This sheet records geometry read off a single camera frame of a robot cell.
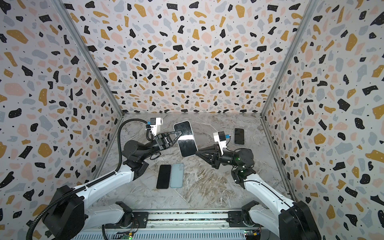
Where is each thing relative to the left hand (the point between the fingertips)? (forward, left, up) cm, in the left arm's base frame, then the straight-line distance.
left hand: (180, 134), depth 59 cm
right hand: (-6, -6, -7) cm, 11 cm away
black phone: (-1, -2, -4) cm, 5 cm away
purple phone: (-5, +13, -38) cm, 40 cm away
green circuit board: (-30, +29, -40) cm, 57 cm away
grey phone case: (-1, +6, -40) cm, 41 cm away
